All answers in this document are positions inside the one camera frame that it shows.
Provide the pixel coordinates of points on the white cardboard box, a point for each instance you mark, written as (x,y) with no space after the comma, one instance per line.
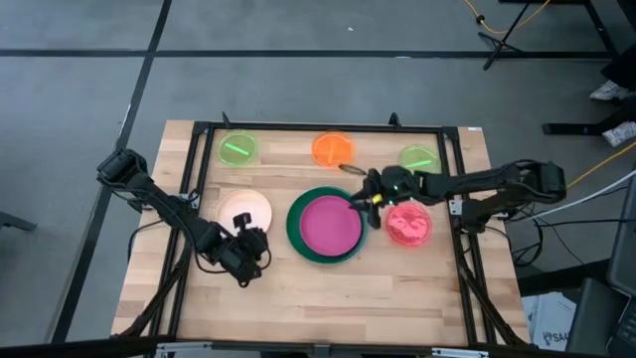
(551,318)

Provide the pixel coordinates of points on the magenta plastic plate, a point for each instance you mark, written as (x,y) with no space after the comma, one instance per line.
(328,226)

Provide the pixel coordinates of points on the black stand foot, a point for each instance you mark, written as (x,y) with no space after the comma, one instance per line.
(571,129)

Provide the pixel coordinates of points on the cream plastic plate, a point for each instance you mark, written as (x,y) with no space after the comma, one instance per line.
(248,204)

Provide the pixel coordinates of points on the person's leg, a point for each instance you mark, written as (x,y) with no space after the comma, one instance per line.
(623,64)

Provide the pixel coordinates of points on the black tripod stand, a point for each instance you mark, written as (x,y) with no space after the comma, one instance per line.
(499,44)

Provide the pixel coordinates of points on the red transparent plastic plate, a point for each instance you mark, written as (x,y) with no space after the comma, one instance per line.
(408,226)

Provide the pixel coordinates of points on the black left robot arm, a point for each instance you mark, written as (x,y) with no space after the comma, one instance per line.
(164,204)

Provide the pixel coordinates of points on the person's shoe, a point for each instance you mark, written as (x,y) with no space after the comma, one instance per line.
(621,133)
(608,90)

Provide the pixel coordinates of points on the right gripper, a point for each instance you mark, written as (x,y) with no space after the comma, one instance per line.
(395,185)

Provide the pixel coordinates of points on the dark grey computer case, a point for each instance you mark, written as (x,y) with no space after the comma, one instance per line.
(596,318)

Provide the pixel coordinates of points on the green transparent plastic plate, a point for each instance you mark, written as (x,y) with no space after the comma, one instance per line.
(417,158)
(238,148)

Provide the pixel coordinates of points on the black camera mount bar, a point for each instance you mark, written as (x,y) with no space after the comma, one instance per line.
(74,348)

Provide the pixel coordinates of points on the large dark green plate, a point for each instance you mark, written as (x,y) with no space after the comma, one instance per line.
(294,233)

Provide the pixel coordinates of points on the orange transparent plastic plate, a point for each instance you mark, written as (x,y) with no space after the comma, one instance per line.
(330,149)

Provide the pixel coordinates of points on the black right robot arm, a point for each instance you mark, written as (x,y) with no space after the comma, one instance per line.
(477,181)

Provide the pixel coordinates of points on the black metal table frame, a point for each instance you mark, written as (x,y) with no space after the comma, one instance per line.
(208,149)

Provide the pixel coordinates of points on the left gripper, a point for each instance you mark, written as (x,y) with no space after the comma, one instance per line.
(241,256)

